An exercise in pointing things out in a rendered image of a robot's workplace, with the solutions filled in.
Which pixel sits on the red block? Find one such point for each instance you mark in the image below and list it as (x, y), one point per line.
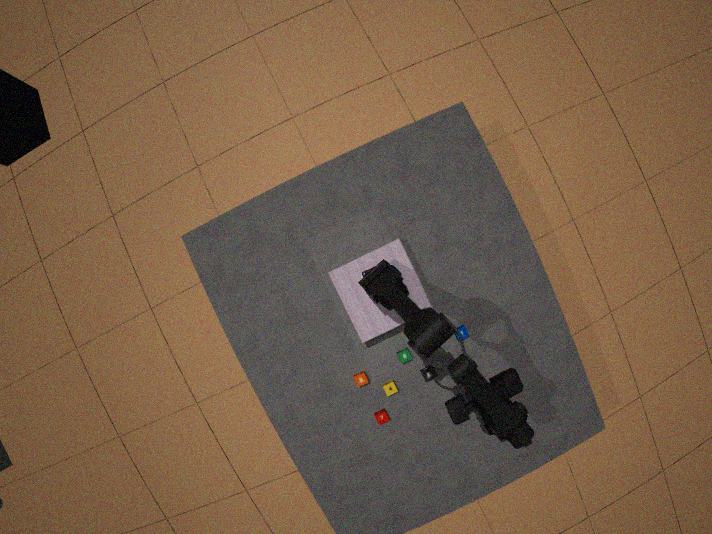
(382, 416)

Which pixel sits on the yellow block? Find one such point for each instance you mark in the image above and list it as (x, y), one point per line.
(390, 388)

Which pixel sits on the blue block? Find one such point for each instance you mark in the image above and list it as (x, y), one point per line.
(463, 331)

